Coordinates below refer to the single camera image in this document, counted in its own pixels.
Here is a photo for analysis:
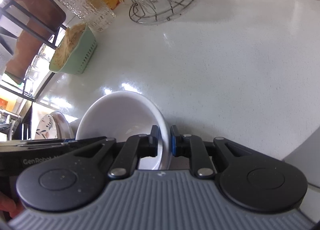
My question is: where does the rabbit pattern deep plate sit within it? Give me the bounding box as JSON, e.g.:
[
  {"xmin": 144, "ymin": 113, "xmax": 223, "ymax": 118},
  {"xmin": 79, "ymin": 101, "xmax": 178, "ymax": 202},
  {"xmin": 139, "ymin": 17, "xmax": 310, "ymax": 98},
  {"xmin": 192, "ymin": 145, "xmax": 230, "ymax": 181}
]
[{"xmin": 35, "ymin": 115, "xmax": 58, "ymax": 140}]

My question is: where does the person left hand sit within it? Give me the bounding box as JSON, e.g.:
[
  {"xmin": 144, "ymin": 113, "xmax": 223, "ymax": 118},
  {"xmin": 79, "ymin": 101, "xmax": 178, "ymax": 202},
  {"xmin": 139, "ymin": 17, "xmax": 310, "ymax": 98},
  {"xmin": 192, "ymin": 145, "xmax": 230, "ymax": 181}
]
[{"xmin": 0, "ymin": 193, "xmax": 24, "ymax": 218}]

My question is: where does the upturned glass right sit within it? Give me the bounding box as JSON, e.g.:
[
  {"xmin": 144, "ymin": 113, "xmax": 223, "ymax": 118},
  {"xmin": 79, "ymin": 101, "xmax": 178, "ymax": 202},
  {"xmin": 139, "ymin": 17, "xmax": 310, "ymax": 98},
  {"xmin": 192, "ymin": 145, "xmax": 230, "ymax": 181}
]
[{"xmin": 38, "ymin": 44, "xmax": 55, "ymax": 61}]

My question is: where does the textured glass mug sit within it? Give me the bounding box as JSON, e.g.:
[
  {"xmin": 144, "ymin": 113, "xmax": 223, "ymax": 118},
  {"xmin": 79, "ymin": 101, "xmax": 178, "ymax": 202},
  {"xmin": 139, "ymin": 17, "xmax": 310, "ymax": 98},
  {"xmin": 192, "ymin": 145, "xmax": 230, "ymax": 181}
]
[{"xmin": 59, "ymin": 0, "xmax": 116, "ymax": 32}]

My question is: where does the black dish rack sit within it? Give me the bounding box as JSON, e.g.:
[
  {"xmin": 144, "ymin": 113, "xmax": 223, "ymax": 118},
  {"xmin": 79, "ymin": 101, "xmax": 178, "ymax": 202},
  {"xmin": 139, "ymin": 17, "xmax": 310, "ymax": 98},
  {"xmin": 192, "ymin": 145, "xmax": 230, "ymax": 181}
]
[{"xmin": 0, "ymin": 0, "xmax": 68, "ymax": 102}]

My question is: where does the pink rim leaf plate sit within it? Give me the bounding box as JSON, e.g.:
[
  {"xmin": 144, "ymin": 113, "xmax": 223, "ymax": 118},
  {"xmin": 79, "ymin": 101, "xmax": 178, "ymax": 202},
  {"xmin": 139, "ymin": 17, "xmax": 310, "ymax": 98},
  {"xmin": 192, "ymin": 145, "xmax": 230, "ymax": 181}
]
[{"xmin": 50, "ymin": 111, "xmax": 74, "ymax": 139}]

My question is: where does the upturned glass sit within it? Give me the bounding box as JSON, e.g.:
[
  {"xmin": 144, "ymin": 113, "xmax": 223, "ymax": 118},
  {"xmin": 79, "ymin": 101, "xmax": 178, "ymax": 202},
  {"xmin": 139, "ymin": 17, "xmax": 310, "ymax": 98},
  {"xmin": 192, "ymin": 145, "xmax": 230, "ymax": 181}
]
[
  {"xmin": 24, "ymin": 66, "xmax": 36, "ymax": 95},
  {"xmin": 30, "ymin": 54, "xmax": 49, "ymax": 73},
  {"xmin": 38, "ymin": 44, "xmax": 55, "ymax": 61}
]

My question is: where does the white ceramic bowl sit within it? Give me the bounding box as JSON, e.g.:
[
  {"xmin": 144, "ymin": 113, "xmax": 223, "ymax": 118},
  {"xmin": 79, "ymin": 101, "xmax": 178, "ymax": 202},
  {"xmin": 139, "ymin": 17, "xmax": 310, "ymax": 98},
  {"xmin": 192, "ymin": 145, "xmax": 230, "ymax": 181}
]
[{"xmin": 75, "ymin": 91, "xmax": 172, "ymax": 170}]

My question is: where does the green basket of noodles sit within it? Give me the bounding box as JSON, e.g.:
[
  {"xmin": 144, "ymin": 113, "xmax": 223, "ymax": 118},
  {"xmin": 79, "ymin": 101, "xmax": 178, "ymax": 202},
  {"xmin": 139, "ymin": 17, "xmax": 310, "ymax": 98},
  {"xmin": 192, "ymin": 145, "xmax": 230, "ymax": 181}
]
[{"xmin": 49, "ymin": 23, "xmax": 97, "ymax": 75}]

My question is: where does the upturned glass middle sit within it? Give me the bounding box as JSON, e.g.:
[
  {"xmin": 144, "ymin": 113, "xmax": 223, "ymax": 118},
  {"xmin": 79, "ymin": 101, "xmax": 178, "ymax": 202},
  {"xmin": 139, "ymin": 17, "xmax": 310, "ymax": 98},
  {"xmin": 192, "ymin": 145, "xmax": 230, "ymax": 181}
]
[{"xmin": 30, "ymin": 54, "xmax": 49, "ymax": 73}]

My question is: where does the upturned glass left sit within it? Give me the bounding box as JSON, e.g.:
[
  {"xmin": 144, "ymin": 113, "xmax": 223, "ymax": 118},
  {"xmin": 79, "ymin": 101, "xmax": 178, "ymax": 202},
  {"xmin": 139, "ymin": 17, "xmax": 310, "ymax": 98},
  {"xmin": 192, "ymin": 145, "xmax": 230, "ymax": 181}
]
[{"xmin": 24, "ymin": 66, "xmax": 36, "ymax": 95}]

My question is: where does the brown cutting board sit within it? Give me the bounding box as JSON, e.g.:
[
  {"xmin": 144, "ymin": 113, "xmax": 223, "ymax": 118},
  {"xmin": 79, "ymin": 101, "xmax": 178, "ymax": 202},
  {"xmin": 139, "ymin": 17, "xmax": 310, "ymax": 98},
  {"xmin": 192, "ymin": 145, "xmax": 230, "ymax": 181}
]
[{"xmin": 5, "ymin": 0, "xmax": 66, "ymax": 84}]

